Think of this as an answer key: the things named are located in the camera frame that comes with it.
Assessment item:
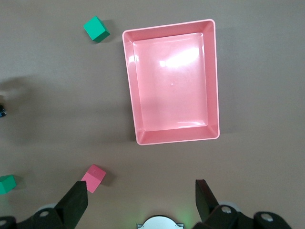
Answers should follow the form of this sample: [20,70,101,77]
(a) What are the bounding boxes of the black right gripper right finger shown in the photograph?
[193,178,294,229]

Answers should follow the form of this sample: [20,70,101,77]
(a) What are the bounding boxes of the brown table cover cloth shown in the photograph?
[0,0,305,229]

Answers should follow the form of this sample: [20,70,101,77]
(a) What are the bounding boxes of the orange-capped black push button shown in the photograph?
[0,95,7,118]

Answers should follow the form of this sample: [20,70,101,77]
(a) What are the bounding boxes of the pink foam cube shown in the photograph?
[80,164,107,193]

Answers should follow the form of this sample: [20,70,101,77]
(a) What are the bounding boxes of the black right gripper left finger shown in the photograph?
[0,180,89,229]

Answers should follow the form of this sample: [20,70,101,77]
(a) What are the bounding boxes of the pink plastic tray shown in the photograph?
[122,19,220,146]

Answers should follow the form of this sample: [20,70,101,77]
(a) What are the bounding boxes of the green foam cube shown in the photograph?
[82,15,111,44]
[0,174,17,195]

